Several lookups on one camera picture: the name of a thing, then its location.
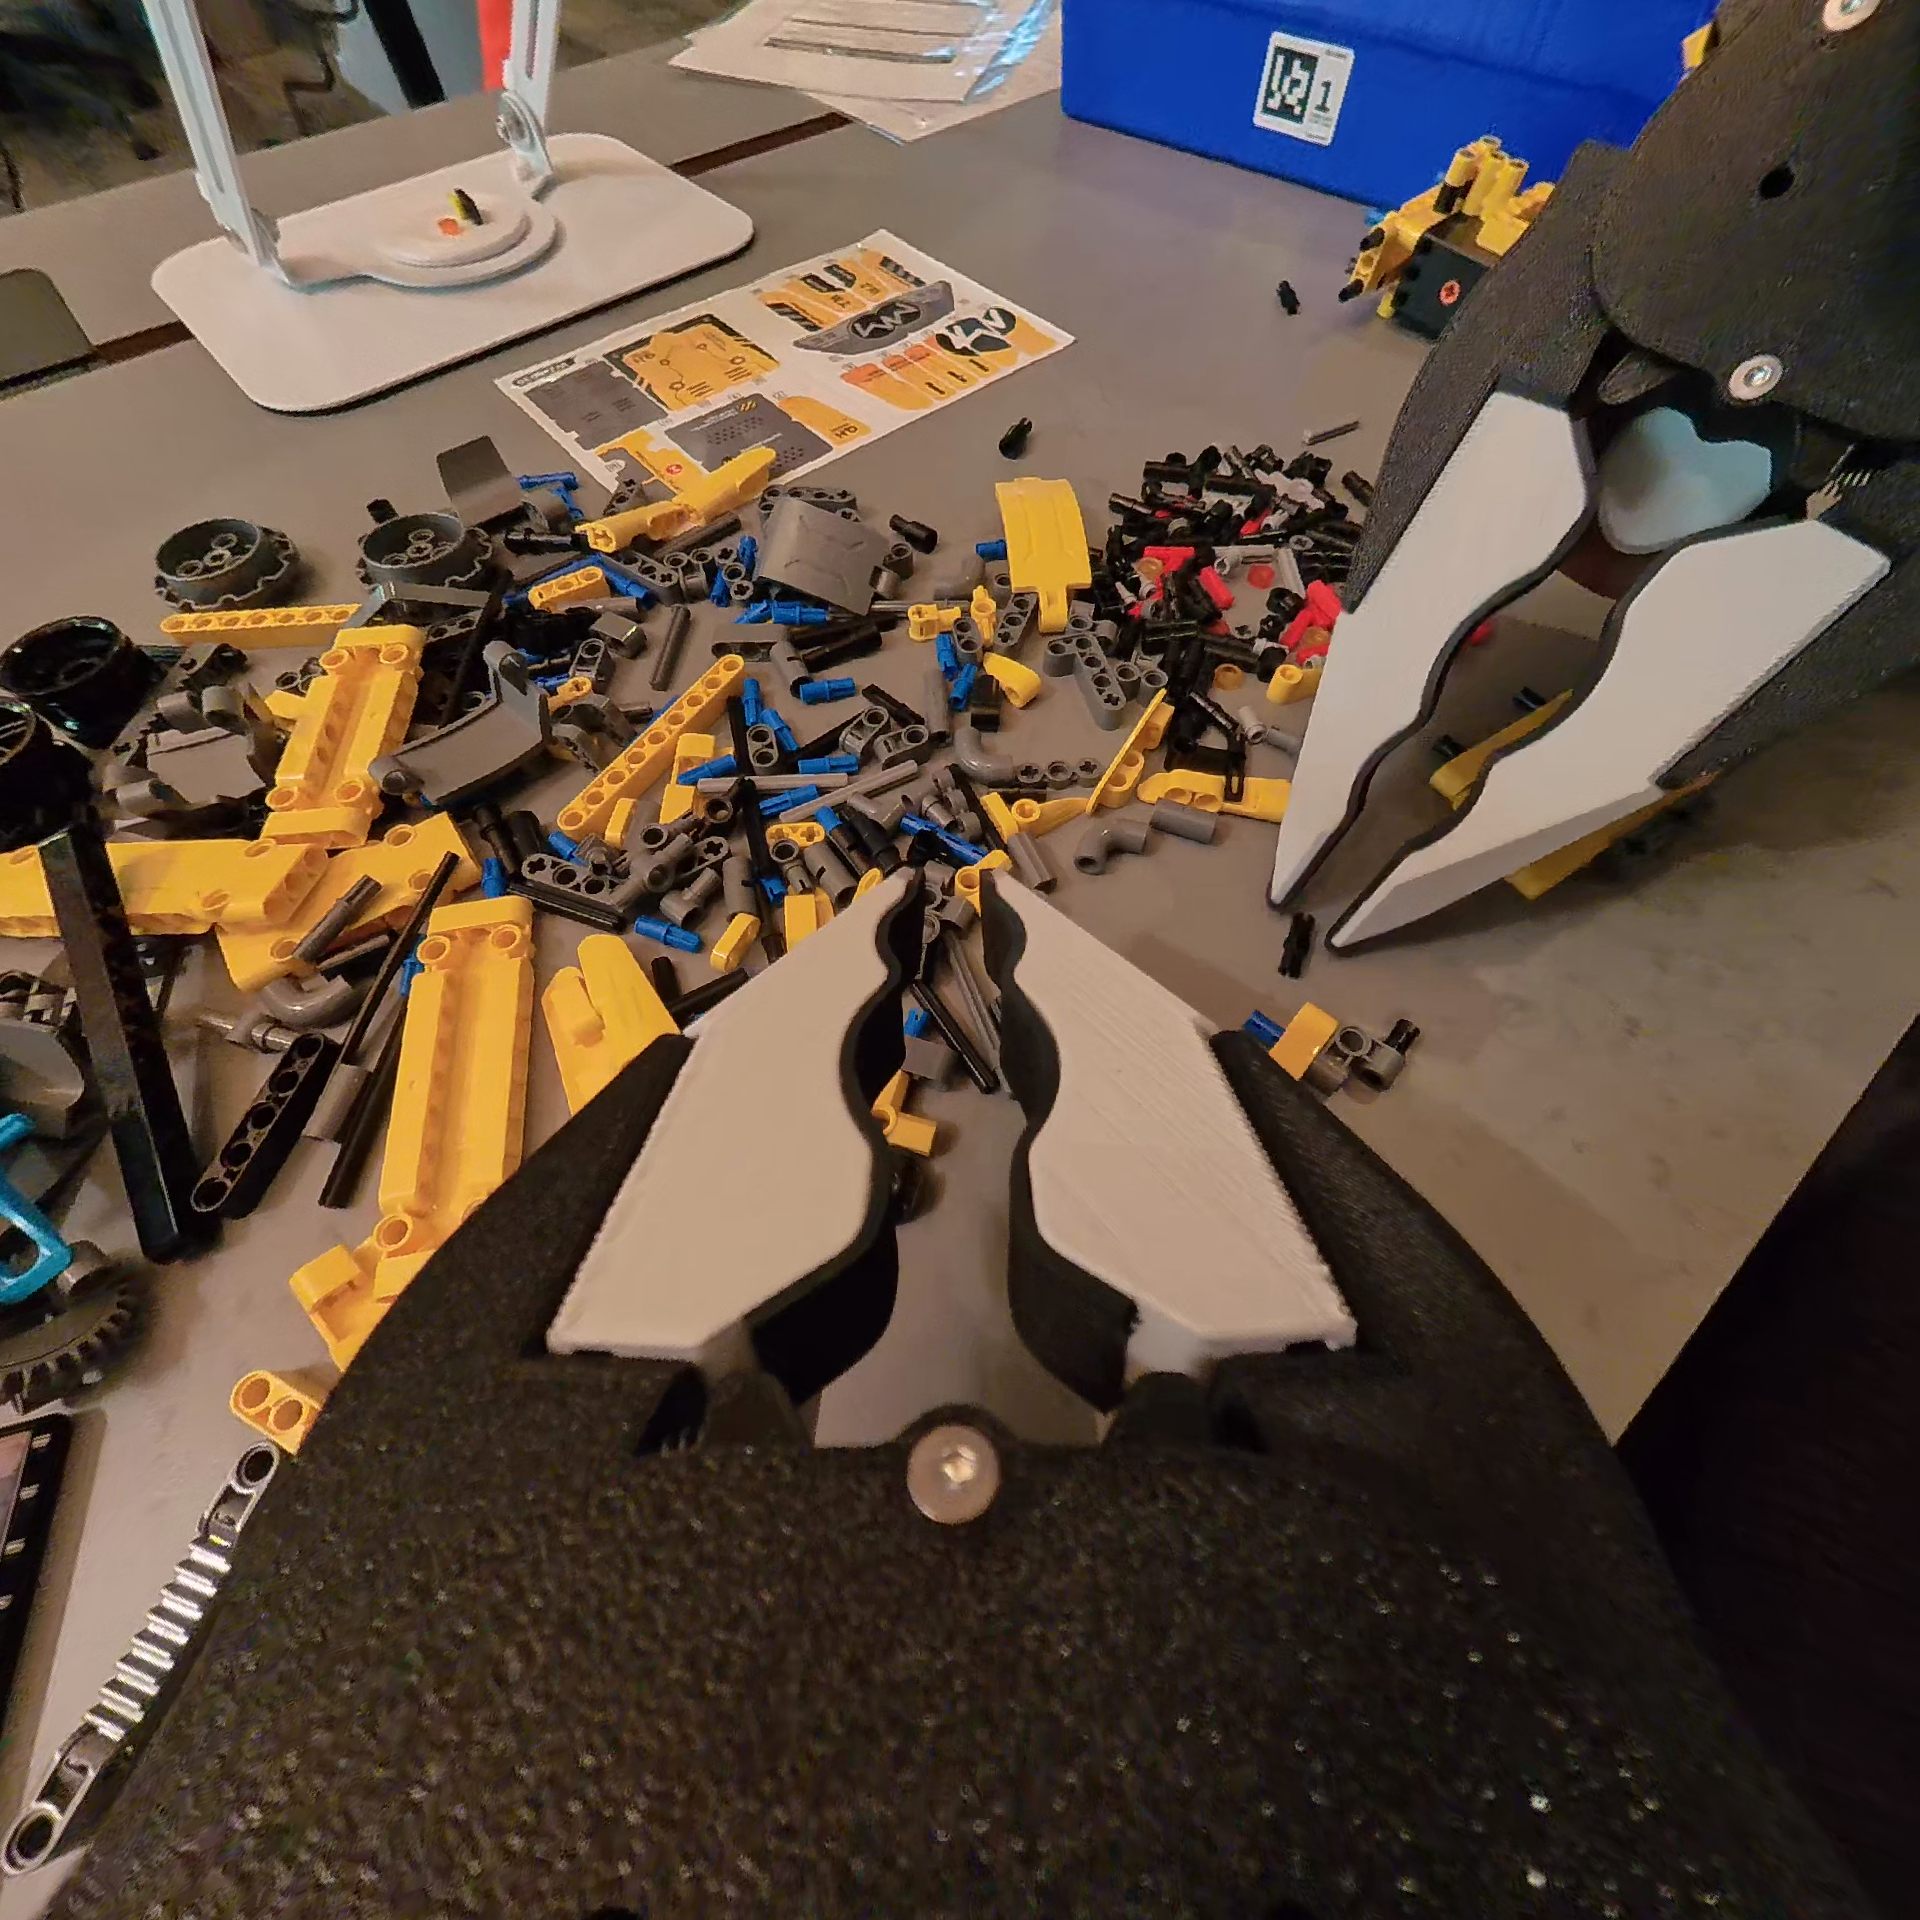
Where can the long black beam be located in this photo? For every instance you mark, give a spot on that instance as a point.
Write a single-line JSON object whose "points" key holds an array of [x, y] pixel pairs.
{"points": [[120, 1050]]}

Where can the black toothed gear rack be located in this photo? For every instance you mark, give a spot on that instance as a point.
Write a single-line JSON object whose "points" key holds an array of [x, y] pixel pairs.
{"points": [[144, 1650]]}

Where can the dark grey wheel rim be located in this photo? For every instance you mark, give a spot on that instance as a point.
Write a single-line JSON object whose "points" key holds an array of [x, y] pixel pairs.
{"points": [[421, 556], [225, 563]]}

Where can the blue frame piece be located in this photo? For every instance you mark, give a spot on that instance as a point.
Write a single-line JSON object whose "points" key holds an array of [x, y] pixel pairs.
{"points": [[23, 1216]]}

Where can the black toy tyre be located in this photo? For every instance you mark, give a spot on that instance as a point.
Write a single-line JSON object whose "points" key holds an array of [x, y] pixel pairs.
{"points": [[83, 676], [30, 767]]}

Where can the orange red object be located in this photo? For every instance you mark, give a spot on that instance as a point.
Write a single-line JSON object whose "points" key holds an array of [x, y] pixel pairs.
{"points": [[519, 18]]}

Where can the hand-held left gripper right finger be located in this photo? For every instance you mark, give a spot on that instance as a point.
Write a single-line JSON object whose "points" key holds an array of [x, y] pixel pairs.
{"points": [[1169, 1170]]}

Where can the grey toy gear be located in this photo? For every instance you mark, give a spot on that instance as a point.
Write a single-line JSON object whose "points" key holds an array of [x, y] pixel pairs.
{"points": [[83, 1335]]}

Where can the person's dark trouser leg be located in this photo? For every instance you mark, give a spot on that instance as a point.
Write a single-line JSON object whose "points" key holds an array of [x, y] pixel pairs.
{"points": [[1799, 1499]]}

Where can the white stand base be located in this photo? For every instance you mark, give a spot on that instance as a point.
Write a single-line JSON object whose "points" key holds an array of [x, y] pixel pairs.
{"points": [[631, 227]]}

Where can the pile of toy building pieces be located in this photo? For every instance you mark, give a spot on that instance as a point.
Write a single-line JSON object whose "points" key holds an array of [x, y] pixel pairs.
{"points": [[466, 1050]]}

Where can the black flat pad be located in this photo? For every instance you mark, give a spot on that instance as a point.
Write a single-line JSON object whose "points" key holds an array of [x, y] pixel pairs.
{"points": [[36, 331]]}

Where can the blue plastic bin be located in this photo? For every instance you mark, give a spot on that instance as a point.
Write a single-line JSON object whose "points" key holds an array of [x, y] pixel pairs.
{"points": [[1169, 76]]}

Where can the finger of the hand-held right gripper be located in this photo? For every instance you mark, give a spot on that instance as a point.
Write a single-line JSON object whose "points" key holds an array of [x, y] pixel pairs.
{"points": [[1441, 569], [1680, 660]]}

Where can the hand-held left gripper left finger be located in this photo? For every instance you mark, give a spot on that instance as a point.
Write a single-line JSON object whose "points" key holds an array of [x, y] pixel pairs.
{"points": [[720, 1170]]}

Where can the yellow grey sticker sheet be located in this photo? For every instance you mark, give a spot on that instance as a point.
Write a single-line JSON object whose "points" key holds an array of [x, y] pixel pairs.
{"points": [[706, 377]]}

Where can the yellow black toy vehicle model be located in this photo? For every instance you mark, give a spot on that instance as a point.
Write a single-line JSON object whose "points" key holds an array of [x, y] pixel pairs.
{"points": [[1441, 241]]}

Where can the white paper sheets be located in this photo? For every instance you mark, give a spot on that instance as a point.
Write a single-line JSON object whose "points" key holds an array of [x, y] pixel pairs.
{"points": [[885, 62]]}

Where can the small yellow grey connector assembly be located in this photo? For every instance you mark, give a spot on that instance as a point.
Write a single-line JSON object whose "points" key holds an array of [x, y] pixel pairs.
{"points": [[1313, 1040]]}

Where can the yellow toy brick subassembly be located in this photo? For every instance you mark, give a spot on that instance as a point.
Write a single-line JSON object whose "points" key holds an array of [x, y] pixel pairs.
{"points": [[1464, 774]]}

